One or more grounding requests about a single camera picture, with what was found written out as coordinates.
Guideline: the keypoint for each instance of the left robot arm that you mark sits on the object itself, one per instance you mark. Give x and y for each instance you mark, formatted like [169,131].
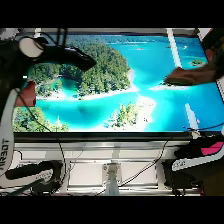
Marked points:
[8,133]

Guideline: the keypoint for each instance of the red garment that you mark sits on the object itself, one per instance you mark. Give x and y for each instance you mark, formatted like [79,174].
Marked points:
[28,95]

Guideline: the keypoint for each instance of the pink garment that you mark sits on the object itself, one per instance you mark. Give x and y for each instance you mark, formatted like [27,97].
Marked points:
[213,148]

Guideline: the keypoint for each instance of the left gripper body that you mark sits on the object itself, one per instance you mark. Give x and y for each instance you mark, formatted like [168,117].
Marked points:
[78,58]

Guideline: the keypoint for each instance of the silver frame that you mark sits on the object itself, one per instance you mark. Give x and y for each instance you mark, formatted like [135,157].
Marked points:
[111,173]

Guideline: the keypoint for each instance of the heap of clothes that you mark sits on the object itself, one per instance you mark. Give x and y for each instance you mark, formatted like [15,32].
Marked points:
[216,43]

